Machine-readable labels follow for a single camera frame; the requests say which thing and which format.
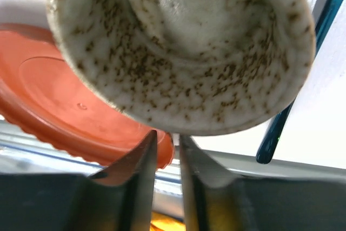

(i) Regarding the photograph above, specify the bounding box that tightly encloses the orange plastic plate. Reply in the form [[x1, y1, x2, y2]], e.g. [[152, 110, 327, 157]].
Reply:
[[0, 23, 174, 171]]

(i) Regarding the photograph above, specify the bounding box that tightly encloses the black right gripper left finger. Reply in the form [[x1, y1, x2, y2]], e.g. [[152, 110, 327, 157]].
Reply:
[[1, 130, 157, 230]]

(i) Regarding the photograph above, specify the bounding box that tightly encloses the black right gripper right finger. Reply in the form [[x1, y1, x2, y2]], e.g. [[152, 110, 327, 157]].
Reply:
[[179, 135, 345, 230]]

